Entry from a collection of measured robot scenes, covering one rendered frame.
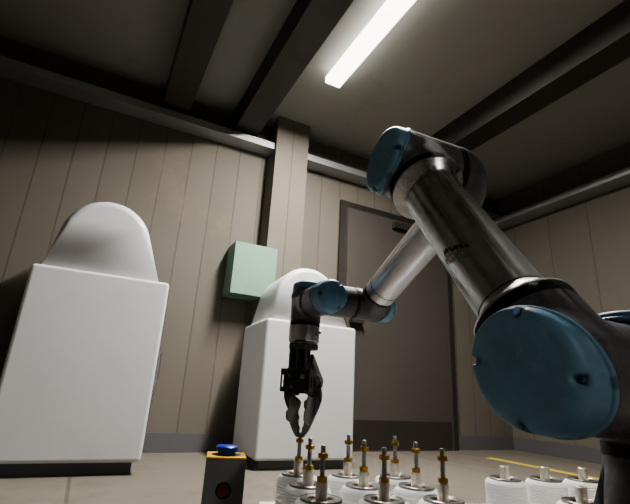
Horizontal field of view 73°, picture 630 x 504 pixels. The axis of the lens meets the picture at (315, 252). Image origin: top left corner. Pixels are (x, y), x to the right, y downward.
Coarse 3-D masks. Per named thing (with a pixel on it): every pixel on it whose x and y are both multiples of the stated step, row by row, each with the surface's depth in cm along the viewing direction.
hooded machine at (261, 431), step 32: (288, 288) 277; (256, 320) 298; (288, 320) 269; (320, 320) 281; (256, 352) 270; (288, 352) 262; (320, 352) 271; (352, 352) 280; (256, 384) 259; (352, 384) 274; (256, 416) 248; (320, 416) 260; (352, 416) 269; (256, 448) 240; (288, 448) 247; (320, 448) 255; (352, 448) 264
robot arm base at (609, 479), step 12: (600, 444) 47; (612, 444) 45; (624, 444) 44; (612, 456) 45; (624, 456) 43; (612, 468) 44; (624, 468) 43; (600, 480) 46; (612, 480) 44; (624, 480) 43; (600, 492) 46; (612, 492) 43; (624, 492) 42
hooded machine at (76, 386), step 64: (64, 256) 222; (128, 256) 236; (64, 320) 211; (128, 320) 224; (0, 384) 194; (64, 384) 205; (128, 384) 217; (0, 448) 188; (64, 448) 198; (128, 448) 210
